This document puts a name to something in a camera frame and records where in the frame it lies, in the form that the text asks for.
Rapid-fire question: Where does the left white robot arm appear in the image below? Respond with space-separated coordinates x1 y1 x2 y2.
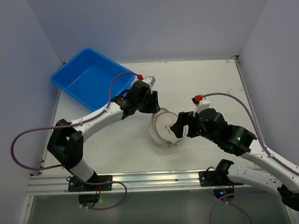
47 77 160 184

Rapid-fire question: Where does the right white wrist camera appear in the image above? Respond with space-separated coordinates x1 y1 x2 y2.
191 95 211 114

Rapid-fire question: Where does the blue plastic bin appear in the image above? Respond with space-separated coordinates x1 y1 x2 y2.
50 48 135 111

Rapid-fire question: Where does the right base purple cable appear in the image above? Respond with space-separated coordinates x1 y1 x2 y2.
208 190 269 224

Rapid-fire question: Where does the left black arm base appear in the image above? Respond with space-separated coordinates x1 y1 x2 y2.
66 175 113 207

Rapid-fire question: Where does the aluminium mounting rail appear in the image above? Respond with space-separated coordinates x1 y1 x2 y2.
25 170 246 197

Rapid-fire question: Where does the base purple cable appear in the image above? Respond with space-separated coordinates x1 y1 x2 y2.
75 176 128 212
208 190 269 224

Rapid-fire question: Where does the round beige mesh laundry bag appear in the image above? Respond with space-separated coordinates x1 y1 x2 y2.
148 108 186 149

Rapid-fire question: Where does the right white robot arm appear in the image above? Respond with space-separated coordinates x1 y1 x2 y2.
171 109 299 212

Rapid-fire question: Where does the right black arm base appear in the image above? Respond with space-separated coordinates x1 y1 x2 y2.
198 159 243 198

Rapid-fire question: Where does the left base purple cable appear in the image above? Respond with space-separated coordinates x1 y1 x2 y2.
75 176 128 212

